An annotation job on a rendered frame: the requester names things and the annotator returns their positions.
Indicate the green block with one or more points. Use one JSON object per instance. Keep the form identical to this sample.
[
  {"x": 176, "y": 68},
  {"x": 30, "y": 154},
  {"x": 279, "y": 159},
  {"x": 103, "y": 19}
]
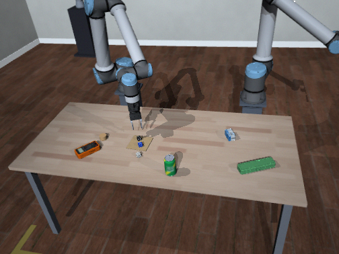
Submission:
[{"x": 255, "y": 165}]

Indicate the orange multimeter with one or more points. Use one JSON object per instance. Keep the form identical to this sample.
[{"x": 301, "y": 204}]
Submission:
[{"x": 87, "y": 149}]

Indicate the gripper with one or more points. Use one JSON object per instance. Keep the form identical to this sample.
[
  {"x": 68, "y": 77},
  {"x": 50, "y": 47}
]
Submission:
[{"x": 134, "y": 111}]

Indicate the tan cork cylinder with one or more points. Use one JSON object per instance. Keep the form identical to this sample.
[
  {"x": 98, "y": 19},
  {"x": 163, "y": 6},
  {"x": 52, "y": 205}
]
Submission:
[{"x": 102, "y": 136}]

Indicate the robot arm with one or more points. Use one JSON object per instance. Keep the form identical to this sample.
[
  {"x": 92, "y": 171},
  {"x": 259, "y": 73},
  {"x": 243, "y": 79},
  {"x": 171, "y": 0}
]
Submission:
[
  {"x": 266, "y": 35},
  {"x": 99, "y": 43}
]

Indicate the white die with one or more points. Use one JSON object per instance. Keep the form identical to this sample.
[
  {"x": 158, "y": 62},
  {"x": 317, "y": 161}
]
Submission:
[{"x": 139, "y": 154}]

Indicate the blue box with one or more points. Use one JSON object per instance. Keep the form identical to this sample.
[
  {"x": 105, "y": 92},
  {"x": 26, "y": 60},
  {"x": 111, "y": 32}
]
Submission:
[{"x": 230, "y": 135}]

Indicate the black die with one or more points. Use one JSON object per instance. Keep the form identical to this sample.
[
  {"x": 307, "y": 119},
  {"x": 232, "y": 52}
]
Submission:
[{"x": 139, "y": 137}]

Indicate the blue die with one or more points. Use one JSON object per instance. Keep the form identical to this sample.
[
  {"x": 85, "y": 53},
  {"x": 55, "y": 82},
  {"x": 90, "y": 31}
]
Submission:
[{"x": 140, "y": 144}]

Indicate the jointed stand on dark box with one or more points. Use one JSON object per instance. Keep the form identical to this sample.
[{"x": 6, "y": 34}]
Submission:
[{"x": 78, "y": 30}]

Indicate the green can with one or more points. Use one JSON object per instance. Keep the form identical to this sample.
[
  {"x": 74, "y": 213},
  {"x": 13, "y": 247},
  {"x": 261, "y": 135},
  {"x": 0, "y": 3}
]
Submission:
[{"x": 170, "y": 166}]

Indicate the wooden table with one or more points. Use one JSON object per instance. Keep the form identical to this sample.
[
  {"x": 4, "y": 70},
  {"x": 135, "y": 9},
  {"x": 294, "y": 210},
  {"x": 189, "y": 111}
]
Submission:
[{"x": 212, "y": 167}]

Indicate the tan mat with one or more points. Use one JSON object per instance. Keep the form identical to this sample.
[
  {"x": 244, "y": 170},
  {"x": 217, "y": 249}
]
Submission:
[{"x": 132, "y": 145}]

